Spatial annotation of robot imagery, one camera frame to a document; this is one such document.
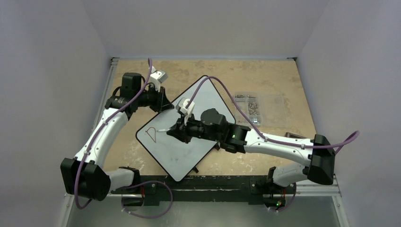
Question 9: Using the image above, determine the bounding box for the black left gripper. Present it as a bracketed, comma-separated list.
[135, 84, 174, 113]

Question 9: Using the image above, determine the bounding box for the white whiteboard black frame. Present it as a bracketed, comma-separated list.
[136, 75, 235, 182]

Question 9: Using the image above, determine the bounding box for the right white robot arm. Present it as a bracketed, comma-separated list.
[166, 108, 335, 192]

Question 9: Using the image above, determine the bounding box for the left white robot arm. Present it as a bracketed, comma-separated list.
[61, 70, 174, 201]

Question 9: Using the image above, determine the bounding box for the clear plastic screw organizer box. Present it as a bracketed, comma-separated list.
[234, 92, 288, 128]

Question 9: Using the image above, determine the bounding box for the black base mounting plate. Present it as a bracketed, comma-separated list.
[111, 175, 296, 208]

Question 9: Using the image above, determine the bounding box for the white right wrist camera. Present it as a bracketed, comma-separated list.
[176, 97, 195, 125]

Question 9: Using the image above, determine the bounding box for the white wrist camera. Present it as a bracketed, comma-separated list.
[148, 70, 168, 87]
[176, 97, 195, 125]

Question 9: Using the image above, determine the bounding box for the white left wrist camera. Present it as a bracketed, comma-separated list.
[148, 70, 168, 87]

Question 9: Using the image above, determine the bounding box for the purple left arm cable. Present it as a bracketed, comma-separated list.
[73, 58, 173, 220]

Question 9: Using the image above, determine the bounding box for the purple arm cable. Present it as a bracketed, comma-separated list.
[73, 58, 173, 220]
[188, 76, 360, 214]

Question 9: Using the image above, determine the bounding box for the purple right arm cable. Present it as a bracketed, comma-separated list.
[188, 76, 360, 214]

